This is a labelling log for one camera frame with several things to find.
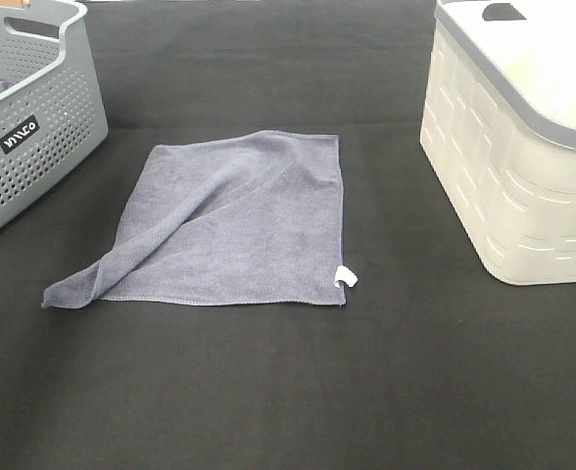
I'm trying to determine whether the blue-grey microfibre towel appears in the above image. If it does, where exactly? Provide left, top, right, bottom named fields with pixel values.
left=42, top=130, right=357, bottom=308

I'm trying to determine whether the black table cloth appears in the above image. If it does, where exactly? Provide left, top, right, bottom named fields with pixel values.
left=0, top=1, right=576, bottom=469

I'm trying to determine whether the white lidded storage box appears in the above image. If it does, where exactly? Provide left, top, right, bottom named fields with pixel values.
left=420, top=1, right=576, bottom=285

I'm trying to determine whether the grey perforated plastic basket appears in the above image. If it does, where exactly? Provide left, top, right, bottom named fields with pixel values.
left=0, top=1, right=108, bottom=228

